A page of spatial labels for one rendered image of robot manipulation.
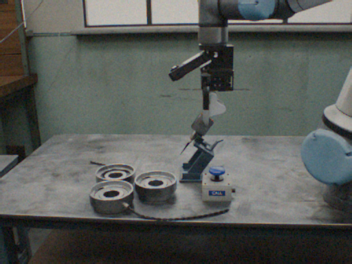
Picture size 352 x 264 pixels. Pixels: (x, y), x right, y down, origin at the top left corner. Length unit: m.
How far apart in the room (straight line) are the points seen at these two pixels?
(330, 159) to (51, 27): 2.22
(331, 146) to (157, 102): 1.91
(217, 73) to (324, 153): 0.34
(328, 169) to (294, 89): 1.82
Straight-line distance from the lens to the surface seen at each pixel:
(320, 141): 0.76
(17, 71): 2.69
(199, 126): 1.00
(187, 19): 2.55
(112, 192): 0.94
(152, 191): 0.91
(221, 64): 0.97
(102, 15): 2.65
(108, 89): 2.61
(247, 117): 2.57
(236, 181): 1.03
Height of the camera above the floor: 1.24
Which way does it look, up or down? 18 degrees down
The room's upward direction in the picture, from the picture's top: 1 degrees counter-clockwise
